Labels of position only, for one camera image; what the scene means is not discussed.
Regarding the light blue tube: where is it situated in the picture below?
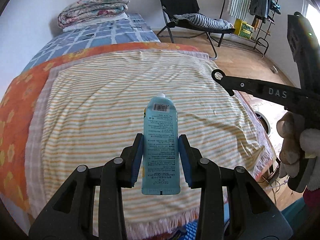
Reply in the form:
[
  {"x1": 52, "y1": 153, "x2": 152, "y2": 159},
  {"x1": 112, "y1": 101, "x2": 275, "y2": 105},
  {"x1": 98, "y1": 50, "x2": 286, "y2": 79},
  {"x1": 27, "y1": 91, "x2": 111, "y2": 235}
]
[{"x1": 142, "y1": 93, "x2": 181, "y2": 195}]

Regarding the striped yellow towel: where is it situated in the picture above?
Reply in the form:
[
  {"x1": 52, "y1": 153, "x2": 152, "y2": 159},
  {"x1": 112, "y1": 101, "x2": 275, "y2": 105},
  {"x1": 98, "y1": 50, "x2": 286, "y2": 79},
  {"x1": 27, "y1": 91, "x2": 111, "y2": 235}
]
[{"x1": 39, "y1": 49, "x2": 266, "y2": 233}]

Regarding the white ring light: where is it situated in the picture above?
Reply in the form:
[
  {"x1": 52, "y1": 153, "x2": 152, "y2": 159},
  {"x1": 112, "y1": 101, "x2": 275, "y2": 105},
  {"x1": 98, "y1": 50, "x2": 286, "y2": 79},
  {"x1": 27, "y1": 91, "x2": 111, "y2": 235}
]
[{"x1": 254, "y1": 111, "x2": 271, "y2": 136}]

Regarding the black folding chair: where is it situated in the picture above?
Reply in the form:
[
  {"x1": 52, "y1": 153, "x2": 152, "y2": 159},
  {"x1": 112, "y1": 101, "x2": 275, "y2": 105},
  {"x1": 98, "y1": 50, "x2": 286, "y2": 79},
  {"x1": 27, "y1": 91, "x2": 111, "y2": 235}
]
[{"x1": 156, "y1": 0, "x2": 235, "y2": 60}]

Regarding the dark hanging jacket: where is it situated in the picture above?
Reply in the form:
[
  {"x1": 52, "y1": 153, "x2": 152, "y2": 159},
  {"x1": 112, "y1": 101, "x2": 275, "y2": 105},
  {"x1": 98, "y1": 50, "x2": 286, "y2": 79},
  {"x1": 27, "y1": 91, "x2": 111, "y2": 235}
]
[{"x1": 249, "y1": 0, "x2": 270, "y2": 20}]

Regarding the black clothes rack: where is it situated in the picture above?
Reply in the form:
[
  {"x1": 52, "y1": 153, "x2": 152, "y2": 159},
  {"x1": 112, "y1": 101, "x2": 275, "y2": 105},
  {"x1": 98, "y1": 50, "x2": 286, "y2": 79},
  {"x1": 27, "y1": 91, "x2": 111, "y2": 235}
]
[{"x1": 219, "y1": 0, "x2": 281, "y2": 58}]

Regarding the right gloved hand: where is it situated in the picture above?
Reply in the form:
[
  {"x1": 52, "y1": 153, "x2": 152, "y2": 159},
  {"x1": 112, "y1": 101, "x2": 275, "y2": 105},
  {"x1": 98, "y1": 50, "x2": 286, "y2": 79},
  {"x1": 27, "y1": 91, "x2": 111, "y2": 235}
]
[{"x1": 277, "y1": 112, "x2": 319, "y2": 193}]

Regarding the blue checked bedsheet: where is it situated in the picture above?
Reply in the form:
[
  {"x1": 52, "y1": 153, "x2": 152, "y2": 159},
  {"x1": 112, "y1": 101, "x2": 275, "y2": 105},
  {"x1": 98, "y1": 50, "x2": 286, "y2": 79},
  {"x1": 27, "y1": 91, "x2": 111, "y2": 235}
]
[{"x1": 23, "y1": 14, "x2": 159, "y2": 72}]

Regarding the blue plastic basket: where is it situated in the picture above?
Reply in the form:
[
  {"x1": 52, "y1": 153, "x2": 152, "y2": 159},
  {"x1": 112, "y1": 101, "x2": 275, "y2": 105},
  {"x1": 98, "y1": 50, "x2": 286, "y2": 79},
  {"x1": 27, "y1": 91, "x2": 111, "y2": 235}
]
[{"x1": 170, "y1": 220, "x2": 198, "y2": 240}]

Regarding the striped cushion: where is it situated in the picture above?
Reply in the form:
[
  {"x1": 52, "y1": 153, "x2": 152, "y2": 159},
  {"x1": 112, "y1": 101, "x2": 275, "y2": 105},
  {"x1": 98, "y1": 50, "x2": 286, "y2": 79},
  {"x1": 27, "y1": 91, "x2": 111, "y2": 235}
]
[{"x1": 174, "y1": 13, "x2": 234, "y2": 31}]

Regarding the yellow green crate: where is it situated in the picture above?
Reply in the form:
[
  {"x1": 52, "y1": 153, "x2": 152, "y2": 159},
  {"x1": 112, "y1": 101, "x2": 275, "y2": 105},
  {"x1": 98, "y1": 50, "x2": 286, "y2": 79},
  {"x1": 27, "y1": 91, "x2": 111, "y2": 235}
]
[{"x1": 234, "y1": 18, "x2": 254, "y2": 40}]

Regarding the orange floral bedsheet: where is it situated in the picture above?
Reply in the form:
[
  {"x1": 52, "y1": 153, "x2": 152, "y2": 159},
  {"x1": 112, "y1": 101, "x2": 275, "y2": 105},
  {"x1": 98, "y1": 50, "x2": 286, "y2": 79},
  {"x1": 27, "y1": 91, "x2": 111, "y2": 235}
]
[{"x1": 0, "y1": 42, "x2": 278, "y2": 240}]

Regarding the folded floral quilt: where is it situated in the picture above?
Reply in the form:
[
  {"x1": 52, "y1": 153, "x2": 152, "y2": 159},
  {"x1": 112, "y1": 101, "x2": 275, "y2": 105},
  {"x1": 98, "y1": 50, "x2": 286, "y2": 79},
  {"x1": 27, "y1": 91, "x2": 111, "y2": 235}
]
[{"x1": 57, "y1": 0, "x2": 129, "y2": 29}]

